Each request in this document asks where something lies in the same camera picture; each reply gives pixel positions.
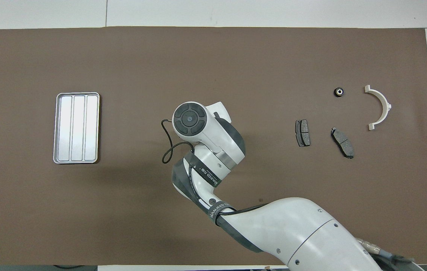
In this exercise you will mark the black bearing gear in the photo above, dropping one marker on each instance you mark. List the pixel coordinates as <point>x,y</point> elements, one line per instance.
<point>339,91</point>

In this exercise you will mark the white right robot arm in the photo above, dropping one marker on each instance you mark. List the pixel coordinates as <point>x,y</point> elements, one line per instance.
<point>292,233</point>

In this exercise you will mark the silver metal tray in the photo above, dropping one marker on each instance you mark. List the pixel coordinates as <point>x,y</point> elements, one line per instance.
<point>78,128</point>

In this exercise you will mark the brown table mat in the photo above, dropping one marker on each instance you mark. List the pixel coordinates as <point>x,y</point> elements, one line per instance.
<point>213,56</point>

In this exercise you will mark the dark grey brake pad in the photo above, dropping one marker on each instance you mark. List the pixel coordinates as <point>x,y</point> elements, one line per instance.
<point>342,143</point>
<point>303,132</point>

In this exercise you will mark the white semicircular bracket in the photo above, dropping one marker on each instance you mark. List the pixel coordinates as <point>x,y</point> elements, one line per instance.
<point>382,98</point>

